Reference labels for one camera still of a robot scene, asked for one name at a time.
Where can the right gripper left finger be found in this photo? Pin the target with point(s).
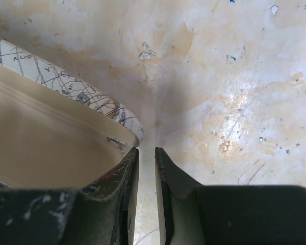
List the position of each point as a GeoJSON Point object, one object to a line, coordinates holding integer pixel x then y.
{"type": "Point", "coordinates": [102, 212]}

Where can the grey patterned glasses case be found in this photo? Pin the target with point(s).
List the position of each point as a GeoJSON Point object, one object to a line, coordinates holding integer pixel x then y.
{"type": "Point", "coordinates": [56, 130]}

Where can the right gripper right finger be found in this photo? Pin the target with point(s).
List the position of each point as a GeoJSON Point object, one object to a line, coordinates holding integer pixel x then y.
{"type": "Point", "coordinates": [192, 213]}

